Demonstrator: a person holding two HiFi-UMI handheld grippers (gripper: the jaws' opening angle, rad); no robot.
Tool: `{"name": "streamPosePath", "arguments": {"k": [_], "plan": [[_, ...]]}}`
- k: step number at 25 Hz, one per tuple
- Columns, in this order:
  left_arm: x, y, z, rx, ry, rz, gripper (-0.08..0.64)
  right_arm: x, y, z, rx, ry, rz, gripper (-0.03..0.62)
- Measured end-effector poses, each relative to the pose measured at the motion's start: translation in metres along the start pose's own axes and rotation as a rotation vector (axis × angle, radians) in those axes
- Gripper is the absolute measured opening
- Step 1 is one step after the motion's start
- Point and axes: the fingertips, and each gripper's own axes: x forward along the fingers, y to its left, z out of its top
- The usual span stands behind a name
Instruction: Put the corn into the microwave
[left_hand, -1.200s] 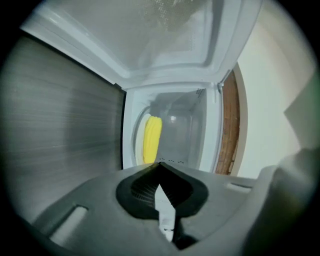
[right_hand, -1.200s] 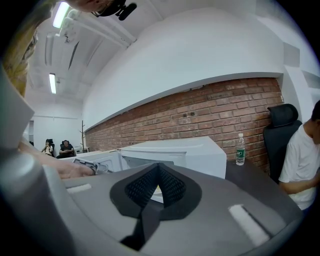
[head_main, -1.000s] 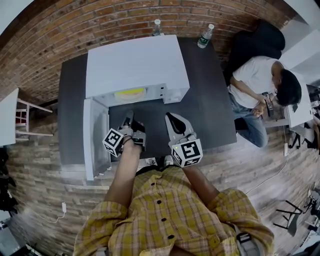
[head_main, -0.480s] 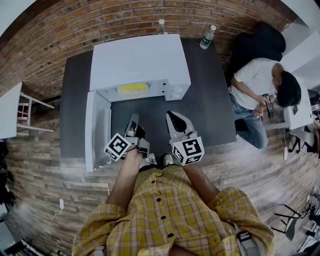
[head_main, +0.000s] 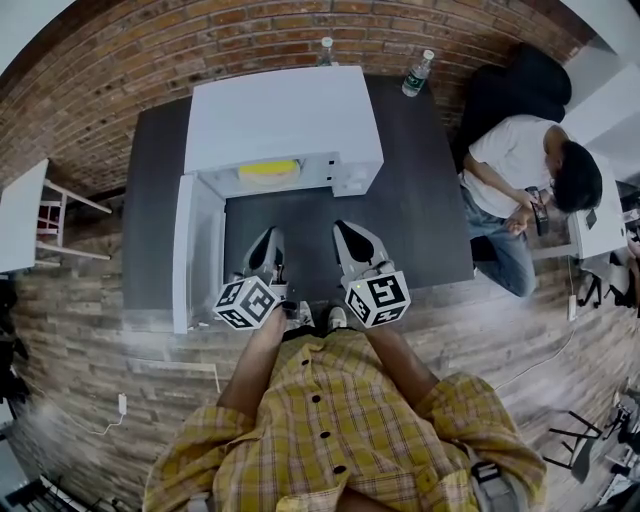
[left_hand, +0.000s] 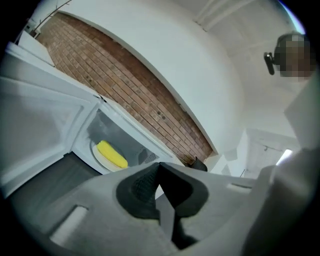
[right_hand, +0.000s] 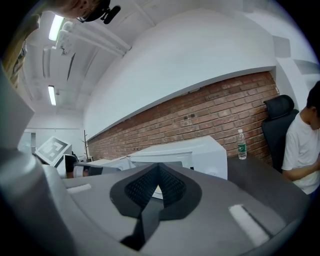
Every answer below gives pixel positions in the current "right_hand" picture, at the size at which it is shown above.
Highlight rectangular ceiling light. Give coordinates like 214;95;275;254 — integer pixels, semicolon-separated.
48;13;66;42
47;84;57;107

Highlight clear bottle with green label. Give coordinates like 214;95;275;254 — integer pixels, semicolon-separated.
236;128;248;161

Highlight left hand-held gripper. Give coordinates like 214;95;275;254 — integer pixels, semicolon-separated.
34;135;123;180

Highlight person's yellow plaid shirt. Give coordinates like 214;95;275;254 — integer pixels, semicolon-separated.
1;13;42;91

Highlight black office chair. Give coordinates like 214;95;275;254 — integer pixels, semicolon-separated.
261;94;300;173

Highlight white ceiling pipes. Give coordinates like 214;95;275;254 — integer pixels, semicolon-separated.
67;22;132;57

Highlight white microwave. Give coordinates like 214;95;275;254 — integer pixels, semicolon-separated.
86;134;228;181

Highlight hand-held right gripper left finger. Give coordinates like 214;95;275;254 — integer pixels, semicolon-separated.
61;162;161;252

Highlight wooden coat rack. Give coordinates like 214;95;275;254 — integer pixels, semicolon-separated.
80;129;91;161

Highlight person's head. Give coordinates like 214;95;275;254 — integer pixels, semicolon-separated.
48;0;112;24

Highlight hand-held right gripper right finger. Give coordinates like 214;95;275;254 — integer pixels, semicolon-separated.
154;162;293;248

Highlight black head-worn camera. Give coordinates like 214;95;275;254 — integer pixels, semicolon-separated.
99;5;122;25

